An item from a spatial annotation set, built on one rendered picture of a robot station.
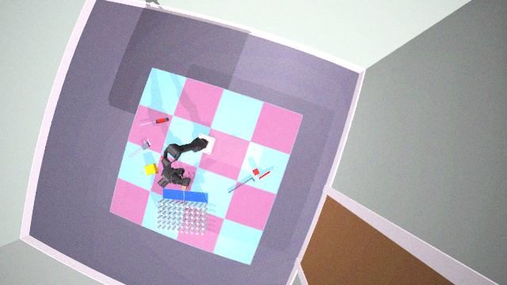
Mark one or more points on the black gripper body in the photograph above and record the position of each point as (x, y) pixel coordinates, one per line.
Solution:
(184, 181)

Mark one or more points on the blue flat strip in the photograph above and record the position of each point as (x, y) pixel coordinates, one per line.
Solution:
(189, 196)

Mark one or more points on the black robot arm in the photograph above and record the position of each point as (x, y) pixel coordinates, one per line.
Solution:
(169, 174)

